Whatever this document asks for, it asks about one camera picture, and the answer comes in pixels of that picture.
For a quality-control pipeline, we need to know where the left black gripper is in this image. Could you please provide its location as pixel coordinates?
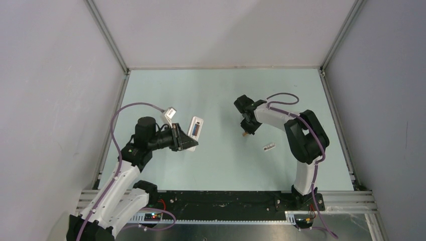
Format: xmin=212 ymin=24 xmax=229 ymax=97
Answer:
xmin=148 ymin=123 xmax=197 ymax=152

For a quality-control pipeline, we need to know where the white AC remote control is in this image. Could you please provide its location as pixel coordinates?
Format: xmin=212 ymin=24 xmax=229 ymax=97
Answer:
xmin=187 ymin=116 xmax=204 ymax=141

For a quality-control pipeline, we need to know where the blue AAA battery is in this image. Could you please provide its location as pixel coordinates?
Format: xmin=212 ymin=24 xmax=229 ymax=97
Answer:
xmin=192 ymin=122 xmax=200 ymax=137

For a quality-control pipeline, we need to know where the white battery cover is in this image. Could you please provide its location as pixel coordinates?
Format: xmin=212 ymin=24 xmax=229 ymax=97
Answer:
xmin=263 ymin=143 xmax=276 ymax=152

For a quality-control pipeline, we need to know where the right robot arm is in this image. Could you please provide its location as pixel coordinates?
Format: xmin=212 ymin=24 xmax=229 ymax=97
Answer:
xmin=234 ymin=95 xmax=330 ymax=210

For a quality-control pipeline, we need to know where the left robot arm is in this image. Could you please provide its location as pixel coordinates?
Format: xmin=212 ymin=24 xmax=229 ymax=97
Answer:
xmin=66 ymin=116 xmax=203 ymax=240

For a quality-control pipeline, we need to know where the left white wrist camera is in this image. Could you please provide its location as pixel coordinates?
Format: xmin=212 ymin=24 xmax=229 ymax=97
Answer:
xmin=161 ymin=106 xmax=176 ymax=128

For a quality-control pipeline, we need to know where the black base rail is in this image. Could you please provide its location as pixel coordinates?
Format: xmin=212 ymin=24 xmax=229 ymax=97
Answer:
xmin=79 ymin=190 xmax=378 ymax=225

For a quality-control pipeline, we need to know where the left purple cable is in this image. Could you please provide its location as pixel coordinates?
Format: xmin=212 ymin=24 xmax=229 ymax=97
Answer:
xmin=75 ymin=102 xmax=165 ymax=241

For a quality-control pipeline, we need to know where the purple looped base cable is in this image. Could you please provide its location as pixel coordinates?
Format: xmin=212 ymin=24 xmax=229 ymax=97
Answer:
xmin=120 ymin=206 xmax=177 ymax=232

